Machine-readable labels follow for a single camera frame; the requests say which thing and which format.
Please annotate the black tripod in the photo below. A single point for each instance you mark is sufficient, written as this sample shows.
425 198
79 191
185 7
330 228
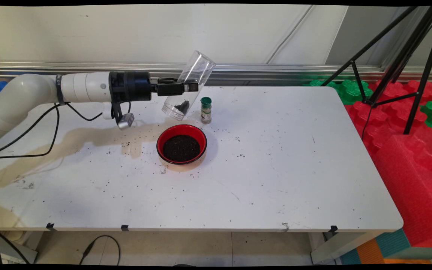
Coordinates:
426 71

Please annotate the clear plastic jar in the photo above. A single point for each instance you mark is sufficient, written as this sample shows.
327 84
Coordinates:
197 69

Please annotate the red bowl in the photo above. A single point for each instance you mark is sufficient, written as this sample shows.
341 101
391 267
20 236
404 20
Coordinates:
197 133

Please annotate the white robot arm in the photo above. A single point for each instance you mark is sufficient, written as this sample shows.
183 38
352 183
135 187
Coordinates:
21 93

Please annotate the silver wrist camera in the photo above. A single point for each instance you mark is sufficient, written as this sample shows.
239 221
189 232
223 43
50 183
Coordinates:
126 121

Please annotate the grey table leg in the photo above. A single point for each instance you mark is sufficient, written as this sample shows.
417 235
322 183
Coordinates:
21 255
336 249

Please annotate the large red foam block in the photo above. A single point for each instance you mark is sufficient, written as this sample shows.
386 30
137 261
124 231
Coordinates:
411 187

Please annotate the teal foam floor tile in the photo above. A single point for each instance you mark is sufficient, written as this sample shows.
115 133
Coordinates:
392 243

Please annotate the black seeds pile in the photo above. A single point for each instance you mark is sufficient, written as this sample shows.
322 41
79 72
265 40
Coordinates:
182 150

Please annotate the green capped spice bottle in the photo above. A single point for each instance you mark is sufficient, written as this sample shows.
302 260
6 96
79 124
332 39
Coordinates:
206 112

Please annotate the aluminium wall rail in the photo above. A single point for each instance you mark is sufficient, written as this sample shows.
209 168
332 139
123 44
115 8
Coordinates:
276 70

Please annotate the orange foam floor tile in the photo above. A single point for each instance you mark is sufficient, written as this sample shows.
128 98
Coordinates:
369 253

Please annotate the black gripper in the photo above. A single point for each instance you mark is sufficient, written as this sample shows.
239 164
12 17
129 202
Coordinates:
131 86

